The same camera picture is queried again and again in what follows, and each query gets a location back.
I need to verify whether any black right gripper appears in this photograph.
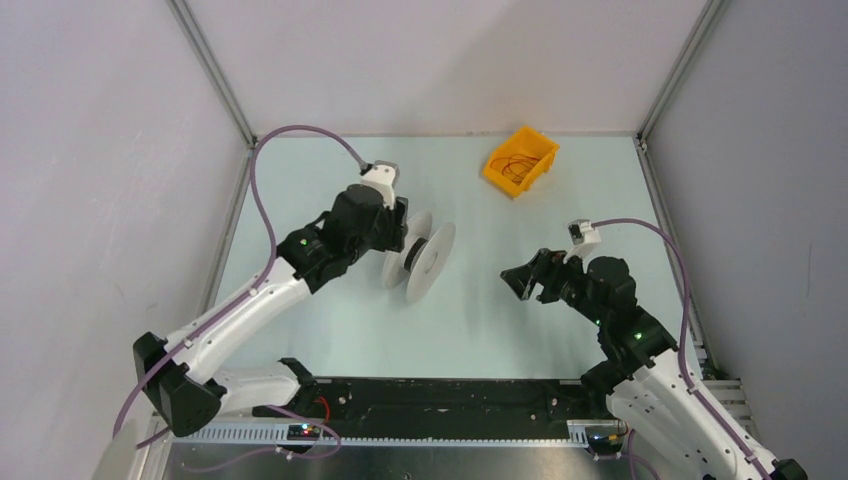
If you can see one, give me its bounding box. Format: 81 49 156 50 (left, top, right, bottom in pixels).
500 247 607 327

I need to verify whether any white perforated cable spool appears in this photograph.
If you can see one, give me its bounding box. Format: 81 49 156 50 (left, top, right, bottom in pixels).
381 211 456 304

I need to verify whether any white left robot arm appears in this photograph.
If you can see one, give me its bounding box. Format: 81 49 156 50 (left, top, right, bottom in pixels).
132 184 408 437

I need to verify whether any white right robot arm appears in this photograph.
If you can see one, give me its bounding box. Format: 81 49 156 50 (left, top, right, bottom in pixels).
500 248 807 479

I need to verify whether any yellow plastic bin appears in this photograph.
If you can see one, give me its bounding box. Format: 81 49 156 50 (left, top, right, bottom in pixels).
482 126 560 199

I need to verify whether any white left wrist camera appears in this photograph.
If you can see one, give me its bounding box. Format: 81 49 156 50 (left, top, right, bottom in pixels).
360 161 399 210

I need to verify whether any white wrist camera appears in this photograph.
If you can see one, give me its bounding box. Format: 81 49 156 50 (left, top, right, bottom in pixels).
565 219 602 262
360 161 399 210

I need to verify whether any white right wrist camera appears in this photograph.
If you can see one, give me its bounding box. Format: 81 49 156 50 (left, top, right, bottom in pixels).
565 219 602 262

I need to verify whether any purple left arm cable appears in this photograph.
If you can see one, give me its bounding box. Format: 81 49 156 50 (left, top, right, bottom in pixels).
112 124 370 452

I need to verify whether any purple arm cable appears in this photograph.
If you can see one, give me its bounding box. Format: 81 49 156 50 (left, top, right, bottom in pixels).
112 124 370 452
591 217 776 480

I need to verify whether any slotted cable duct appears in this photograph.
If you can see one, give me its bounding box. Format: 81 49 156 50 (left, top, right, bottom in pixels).
174 422 589 448

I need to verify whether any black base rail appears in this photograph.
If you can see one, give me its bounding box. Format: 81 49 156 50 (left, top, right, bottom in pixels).
286 377 612 438

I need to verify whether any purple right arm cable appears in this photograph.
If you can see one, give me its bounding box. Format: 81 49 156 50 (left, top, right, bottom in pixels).
591 217 776 480

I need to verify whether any aluminium frame post left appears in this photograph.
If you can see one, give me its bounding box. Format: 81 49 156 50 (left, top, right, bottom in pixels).
165 0 256 149

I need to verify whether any aluminium frame post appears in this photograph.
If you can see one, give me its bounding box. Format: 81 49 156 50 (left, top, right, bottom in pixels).
165 0 256 149
636 0 730 145

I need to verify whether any aluminium frame post right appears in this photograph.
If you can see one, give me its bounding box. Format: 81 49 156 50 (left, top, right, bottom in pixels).
636 0 730 145

